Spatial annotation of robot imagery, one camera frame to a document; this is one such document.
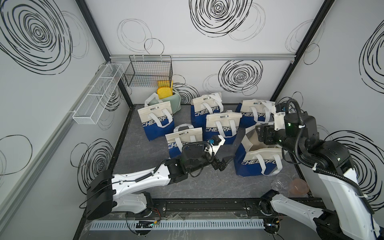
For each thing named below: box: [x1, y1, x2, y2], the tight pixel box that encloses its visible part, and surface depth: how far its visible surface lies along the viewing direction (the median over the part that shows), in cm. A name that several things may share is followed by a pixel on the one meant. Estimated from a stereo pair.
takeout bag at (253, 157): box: [234, 125, 288, 177], surface depth 70 cm
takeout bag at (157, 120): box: [137, 101, 175, 141], surface depth 88 cm
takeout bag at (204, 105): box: [191, 92, 224, 129], surface depth 91 cm
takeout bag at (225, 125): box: [205, 112, 243, 145], surface depth 84 cm
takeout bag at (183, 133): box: [165, 123, 203, 158], surface depth 77 cm
